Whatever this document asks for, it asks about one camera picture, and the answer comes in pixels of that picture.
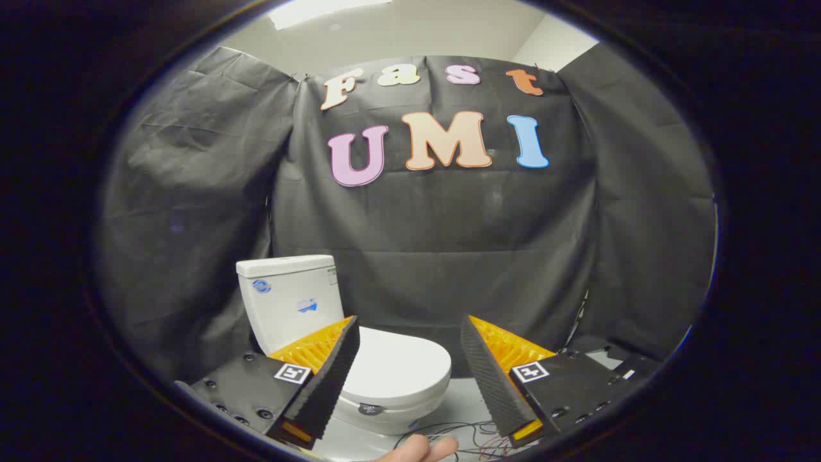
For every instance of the white toilet lid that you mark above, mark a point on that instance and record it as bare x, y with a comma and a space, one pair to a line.
401, 359

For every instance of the white toilet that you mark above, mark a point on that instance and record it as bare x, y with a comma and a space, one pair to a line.
288, 301

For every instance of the ceiling light panel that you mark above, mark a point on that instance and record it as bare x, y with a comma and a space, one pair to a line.
314, 11

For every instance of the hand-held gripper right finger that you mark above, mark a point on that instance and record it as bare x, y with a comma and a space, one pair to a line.
487, 378

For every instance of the black backdrop cloth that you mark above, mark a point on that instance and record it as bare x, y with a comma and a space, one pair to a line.
449, 244

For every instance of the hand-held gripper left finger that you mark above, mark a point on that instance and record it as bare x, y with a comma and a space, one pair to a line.
333, 378

